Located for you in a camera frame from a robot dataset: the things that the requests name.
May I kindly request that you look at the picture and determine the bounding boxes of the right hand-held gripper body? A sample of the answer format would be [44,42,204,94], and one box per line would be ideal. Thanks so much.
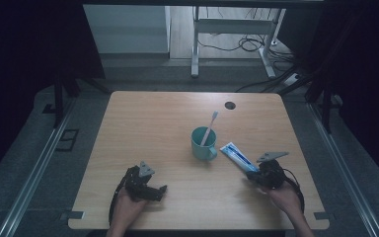
[255,150,290,191]

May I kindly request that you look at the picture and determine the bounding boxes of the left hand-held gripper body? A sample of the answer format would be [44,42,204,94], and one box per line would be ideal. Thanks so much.
[123,160,156,201]

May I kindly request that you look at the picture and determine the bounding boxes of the white and blue toothpaste tube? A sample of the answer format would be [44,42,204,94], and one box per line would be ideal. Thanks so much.
[219,141,261,174]

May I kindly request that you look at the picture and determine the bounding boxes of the teal cup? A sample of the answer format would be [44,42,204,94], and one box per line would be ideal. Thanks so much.
[190,125,219,162]

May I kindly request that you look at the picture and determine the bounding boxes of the pink toothbrush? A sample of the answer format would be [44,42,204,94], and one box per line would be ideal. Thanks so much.
[199,111,220,147]

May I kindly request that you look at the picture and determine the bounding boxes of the person's right hand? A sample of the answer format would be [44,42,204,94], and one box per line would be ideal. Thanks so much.
[259,181,303,216]

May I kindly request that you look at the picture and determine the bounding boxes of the black metal stand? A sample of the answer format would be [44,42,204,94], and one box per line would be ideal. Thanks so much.
[52,63,113,129]
[277,13,344,134]

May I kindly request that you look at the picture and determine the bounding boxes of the white power strip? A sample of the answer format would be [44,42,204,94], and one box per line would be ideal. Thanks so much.
[281,72,302,88]

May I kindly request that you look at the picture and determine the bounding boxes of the white panel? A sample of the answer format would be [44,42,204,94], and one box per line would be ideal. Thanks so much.
[83,4,172,54]

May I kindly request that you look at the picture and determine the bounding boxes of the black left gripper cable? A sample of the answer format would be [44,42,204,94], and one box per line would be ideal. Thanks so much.
[108,170,130,225]

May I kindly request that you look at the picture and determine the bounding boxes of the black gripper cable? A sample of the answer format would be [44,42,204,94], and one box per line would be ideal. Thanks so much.
[281,168,306,213]
[108,170,130,225]

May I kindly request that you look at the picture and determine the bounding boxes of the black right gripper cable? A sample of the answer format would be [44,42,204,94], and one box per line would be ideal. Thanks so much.
[281,168,306,213]

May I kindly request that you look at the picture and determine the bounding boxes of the aluminium floor rail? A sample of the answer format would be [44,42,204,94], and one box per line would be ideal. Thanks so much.
[307,102,377,237]
[0,98,77,237]

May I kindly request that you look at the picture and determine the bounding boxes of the tangle of black floor cables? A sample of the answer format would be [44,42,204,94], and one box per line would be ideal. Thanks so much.
[196,7,298,72]

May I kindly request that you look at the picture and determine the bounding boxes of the white desk frame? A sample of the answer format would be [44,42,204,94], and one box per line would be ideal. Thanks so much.
[190,5,287,79]

